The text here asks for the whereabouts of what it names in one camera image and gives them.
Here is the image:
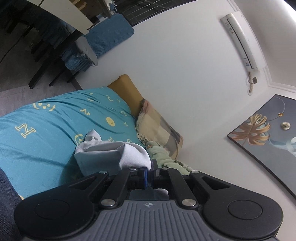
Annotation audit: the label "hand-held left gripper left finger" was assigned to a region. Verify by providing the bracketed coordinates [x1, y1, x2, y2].
[67, 167, 149, 208]

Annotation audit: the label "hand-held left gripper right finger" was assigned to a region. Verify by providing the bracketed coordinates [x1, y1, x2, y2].
[151, 159, 232, 207]

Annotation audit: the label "white t-shirt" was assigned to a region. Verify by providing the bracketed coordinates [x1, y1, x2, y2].
[74, 129, 169, 201]

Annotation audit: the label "green printed fleece blanket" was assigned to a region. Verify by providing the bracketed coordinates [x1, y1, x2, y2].
[146, 140, 192, 175]

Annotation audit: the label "plaid pillow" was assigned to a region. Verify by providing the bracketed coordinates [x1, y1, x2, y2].
[135, 98, 184, 160]

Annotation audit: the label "tan padded headboard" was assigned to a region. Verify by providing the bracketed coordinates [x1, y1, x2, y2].
[107, 74, 144, 116]

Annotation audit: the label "teal printed bed sheet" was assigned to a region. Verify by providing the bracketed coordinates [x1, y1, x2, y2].
[0, 87, 148, 200]

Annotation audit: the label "grey seat cushion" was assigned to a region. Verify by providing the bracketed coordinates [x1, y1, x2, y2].
[75, 37, 97, 66]

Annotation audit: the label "person's dark trousers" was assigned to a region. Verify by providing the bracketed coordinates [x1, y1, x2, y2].
[0, 168, 22, 241]

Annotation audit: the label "blue covered chair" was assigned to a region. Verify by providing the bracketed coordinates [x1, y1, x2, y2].
[37, 5, 116, 47]
[61, 13, 135, 71]

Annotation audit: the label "white air conditioner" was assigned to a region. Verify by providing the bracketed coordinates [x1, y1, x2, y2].
[220, 13, 266, 70]

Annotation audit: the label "black window grille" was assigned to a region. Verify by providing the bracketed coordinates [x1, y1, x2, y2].
[114, 0, 197, 27]

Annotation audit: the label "dark wooden table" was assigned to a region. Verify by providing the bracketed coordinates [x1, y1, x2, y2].
[0, 0, 111, 90]

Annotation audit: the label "framed wall picture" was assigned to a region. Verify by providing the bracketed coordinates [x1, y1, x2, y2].
[227, 94, 296, 192]

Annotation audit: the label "white air conditioner hose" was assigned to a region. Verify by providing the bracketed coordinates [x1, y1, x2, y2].
[246, 71, 258, 95]

